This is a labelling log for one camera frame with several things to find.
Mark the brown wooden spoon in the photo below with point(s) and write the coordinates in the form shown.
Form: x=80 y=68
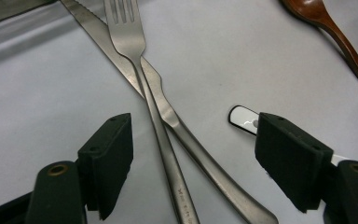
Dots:
x=338 y=34

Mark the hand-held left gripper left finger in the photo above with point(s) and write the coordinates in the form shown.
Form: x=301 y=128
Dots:
x=105 y=161

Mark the steel knife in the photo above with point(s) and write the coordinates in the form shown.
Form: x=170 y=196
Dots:
x=199 y=152

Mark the steel fork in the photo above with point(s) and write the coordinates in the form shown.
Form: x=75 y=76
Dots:
x=127 y=37

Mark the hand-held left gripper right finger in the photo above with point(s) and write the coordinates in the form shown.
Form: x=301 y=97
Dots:
x=292 y=158

